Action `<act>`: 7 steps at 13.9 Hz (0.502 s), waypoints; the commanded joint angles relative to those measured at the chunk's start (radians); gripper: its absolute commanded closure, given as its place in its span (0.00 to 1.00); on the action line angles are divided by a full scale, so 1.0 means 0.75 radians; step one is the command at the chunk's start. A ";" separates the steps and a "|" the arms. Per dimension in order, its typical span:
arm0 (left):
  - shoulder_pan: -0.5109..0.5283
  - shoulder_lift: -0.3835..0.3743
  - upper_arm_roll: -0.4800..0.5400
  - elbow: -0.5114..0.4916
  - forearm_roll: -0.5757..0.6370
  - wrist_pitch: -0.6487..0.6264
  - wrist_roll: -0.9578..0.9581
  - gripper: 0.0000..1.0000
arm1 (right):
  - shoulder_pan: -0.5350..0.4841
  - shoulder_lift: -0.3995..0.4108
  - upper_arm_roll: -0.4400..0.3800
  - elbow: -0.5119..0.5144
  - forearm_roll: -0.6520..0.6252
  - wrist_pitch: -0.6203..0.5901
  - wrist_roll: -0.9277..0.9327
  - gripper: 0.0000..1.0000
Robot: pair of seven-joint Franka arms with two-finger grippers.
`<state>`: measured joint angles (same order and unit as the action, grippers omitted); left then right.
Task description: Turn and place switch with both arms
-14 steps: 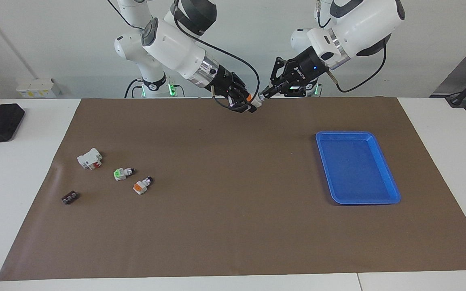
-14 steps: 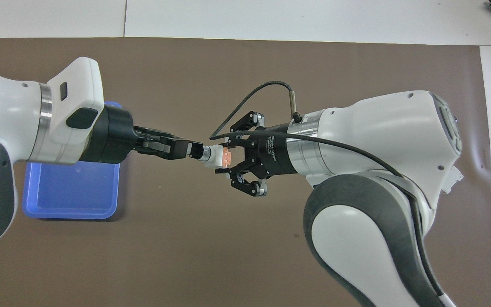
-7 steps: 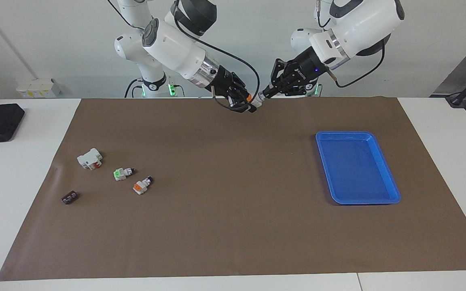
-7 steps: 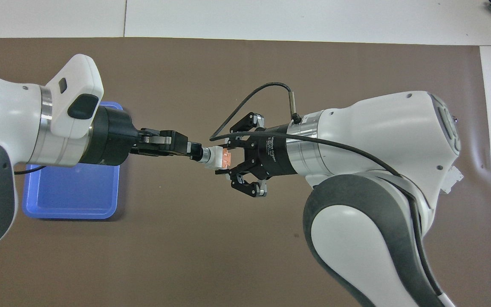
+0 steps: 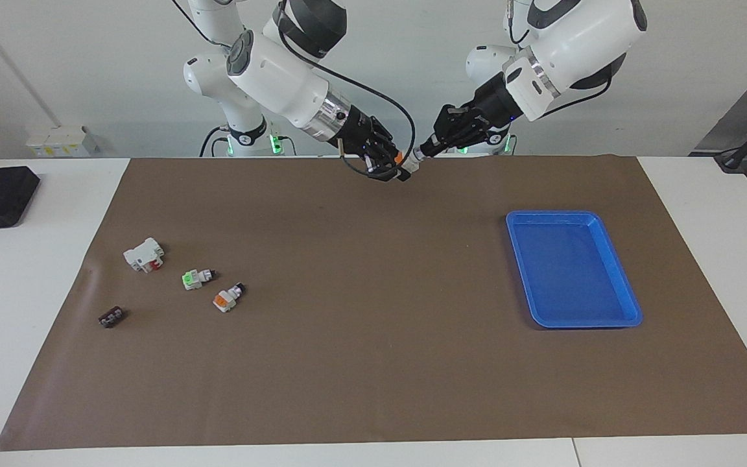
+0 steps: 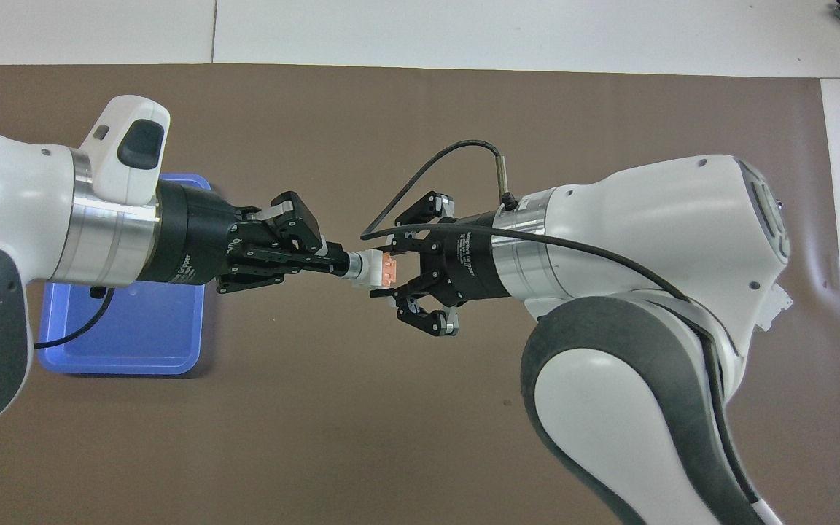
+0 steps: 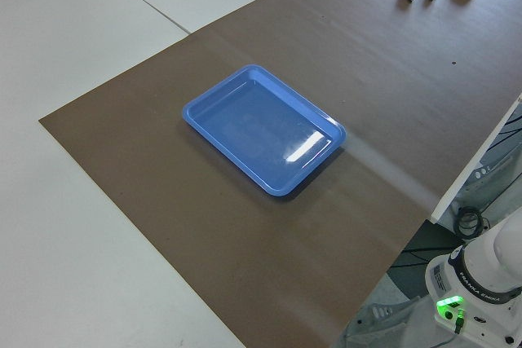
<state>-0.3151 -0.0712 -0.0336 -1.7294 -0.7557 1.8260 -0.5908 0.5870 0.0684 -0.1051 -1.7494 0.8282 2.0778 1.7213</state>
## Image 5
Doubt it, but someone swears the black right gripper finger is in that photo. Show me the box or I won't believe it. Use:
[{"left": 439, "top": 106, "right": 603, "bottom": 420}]
[
  {"left": 373, "top": 126, "right": 404, "bottom": 162},
  {"left": 366, "top": 165, "right": 412, "bottom": 183}
]

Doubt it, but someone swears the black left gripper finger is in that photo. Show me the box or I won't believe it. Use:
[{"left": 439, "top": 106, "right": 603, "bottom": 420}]
[
  {"left": 434, "top": 104, "right": 479, "bottom": 141},
  {"left": 419, "top": 129, "right": 488, "bottom": 159}
]

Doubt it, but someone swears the white switch with orange button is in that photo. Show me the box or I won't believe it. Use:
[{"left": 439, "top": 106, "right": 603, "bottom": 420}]
[{"left": 394, "top": 149, "right": 424, "bottom": 175}]

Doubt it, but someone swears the blue plastic tray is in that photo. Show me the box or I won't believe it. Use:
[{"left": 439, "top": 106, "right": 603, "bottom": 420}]
[{"left": 505, "top": 210, "right": 644, "bottom": 329}]

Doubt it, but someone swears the brown paper mat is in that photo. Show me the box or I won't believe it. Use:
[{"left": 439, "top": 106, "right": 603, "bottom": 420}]
[{"left": 0, "top": 154, "right": 747, "bottom": 451}]

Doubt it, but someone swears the white circuit breaker red lever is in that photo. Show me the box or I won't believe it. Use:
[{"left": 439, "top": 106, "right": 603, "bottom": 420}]
[{"left": 123, "top": 237, "right": 165, "bottom": 274}]

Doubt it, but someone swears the white power strip box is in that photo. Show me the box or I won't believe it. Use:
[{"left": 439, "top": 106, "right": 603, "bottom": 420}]
[{"left": 25, "top": 125, "right": 99, "bottom": 158}]

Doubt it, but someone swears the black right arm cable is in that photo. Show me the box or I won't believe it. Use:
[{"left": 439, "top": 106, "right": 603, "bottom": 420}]
[{"left": 275, "top": 2, "right": 416, "bottom": 180}]

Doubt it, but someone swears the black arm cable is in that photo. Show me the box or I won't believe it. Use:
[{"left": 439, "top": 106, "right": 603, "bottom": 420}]
[
  {"left": 275, "top": 2, "right": 416, "bottom": 180},
  {"left": 541, "top": 65, "right": 615, "bottom": 120}
]

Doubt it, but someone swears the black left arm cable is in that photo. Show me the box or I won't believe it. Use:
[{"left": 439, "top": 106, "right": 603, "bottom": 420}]
[{"left": 541, "top": 65, "right": 615, "bottom": 120}]

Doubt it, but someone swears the black right base cable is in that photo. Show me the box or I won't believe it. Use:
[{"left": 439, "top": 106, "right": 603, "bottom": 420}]
[{"left": 199, "top": 126, "right": 230, "bottom": 158}]

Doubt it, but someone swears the white switch with green button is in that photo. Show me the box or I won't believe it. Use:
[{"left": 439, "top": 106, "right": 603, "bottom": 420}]
[{"left": 182, "top": 267, "right": 218, "bottom": 291}]

